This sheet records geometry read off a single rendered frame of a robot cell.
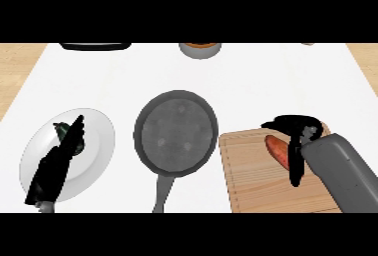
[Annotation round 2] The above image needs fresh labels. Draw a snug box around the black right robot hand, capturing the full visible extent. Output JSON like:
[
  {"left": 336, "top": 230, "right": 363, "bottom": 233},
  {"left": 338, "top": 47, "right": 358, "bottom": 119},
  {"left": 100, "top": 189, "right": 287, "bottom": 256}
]
[{"left": 259, "top": 114, "right": 326, "bottom": 188}]

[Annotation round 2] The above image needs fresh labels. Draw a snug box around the grey frying pan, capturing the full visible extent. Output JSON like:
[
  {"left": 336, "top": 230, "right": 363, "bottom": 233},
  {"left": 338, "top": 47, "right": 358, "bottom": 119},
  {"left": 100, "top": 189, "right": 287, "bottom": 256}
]
[{"left": 131, "top": 89, "right": 219, "bottom": 214}]

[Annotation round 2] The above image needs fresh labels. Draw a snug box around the wooden cutting board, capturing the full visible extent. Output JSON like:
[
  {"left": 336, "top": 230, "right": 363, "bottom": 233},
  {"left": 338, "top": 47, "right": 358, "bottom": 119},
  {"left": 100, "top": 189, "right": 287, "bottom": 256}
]
[{"left": 217, "top": 121, "right": 344, "bottom": 214}]

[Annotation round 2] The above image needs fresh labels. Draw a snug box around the dark green vegetable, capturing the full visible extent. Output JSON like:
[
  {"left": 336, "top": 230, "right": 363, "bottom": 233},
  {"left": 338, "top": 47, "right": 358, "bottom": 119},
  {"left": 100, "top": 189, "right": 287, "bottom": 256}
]
[{"left": 51, "top": 121, "right": 87, "bottom": 157}]

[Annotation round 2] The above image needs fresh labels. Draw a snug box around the white round plate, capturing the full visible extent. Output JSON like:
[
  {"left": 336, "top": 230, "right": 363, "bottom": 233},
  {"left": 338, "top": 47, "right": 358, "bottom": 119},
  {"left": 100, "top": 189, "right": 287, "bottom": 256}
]
[{"left": 17, "top": 107, "right": 116, "bottom": 203}]

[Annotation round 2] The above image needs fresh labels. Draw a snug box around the grey cup with orange content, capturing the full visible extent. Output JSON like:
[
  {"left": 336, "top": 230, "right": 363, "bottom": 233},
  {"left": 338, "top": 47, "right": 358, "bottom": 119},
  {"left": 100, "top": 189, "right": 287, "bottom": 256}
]
[{"left": 177, "top": 42, "right": 222, "bottom": 60}]

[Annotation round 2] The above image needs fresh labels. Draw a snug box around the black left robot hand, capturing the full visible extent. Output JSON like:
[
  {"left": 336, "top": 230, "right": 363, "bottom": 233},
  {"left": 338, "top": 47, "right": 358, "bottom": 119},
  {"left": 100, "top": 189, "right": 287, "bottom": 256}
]
[{"left": 23, "top": 114, "right": 87, "bottom": 206}]

